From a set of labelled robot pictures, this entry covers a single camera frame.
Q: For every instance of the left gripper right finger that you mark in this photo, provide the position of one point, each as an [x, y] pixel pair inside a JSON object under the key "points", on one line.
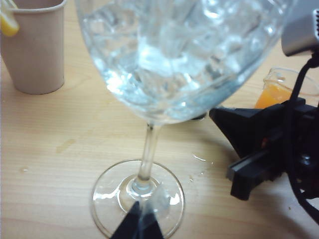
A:
{"points": [[152, 226]]}

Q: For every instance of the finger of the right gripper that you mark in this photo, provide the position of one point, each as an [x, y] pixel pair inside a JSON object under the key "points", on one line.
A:
{"points": [[256, 129]]}

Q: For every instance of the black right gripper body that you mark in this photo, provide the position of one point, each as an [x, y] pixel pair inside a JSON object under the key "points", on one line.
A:
{"points": [[306, 149]]}

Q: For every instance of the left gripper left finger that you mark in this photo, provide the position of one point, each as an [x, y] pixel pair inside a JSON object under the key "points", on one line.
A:
{"points": [[129, 224]]}

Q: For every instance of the clear measuring cup orange juice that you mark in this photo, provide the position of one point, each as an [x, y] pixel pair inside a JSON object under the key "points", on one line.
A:
{"points": [[272, 95]]}

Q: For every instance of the wine glass with ice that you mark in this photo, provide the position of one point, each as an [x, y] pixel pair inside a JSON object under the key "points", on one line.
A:
{"points": [[174, 62]]}

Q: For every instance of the beige paper cup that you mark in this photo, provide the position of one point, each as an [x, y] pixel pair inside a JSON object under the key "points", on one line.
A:
{"points": [[37, 49]]}

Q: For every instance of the yellow lemon slice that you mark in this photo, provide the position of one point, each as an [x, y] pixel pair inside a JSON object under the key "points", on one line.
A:
{"points": [[8, 26]]}

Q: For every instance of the silver right wrist camera with mount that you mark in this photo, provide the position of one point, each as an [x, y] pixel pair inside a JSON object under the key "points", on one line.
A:
{"points": [[299, 32]]}

